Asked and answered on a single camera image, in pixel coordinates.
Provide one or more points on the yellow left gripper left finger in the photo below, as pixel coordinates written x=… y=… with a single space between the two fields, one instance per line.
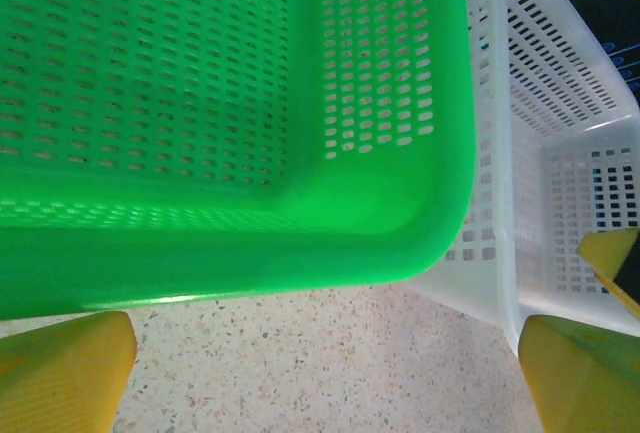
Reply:
x=60 y=378

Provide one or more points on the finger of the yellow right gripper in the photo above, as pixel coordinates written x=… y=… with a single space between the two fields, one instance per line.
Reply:
x=607 y=253

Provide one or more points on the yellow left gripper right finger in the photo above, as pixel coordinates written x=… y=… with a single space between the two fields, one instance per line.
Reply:
x=585 y=383

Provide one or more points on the white perforated plastic basket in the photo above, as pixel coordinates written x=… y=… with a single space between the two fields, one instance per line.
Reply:
x=505 y=153

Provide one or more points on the green perforated plastic basket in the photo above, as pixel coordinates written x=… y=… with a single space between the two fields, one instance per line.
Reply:
x=200 y=253

